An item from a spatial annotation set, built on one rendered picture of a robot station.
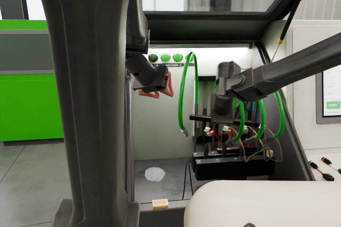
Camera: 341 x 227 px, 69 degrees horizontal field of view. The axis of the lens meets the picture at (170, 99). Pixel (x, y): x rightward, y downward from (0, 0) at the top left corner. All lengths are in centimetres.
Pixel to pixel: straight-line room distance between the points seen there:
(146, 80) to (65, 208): 40
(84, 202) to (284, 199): 18
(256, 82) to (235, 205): 46
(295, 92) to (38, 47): 297
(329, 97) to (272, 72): 68
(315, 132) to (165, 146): 72
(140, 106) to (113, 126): 106
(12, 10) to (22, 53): 120
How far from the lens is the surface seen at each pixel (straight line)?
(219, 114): 78
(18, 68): 361
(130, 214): 34
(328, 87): 129
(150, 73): 66
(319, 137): 129
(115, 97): 19
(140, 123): 130
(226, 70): 74
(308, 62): 61
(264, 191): 22
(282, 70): 63
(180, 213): 90
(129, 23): 43
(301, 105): 122
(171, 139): 135
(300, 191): 23
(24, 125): 381
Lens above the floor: 151
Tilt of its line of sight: 16 degrees down
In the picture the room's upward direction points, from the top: straight up
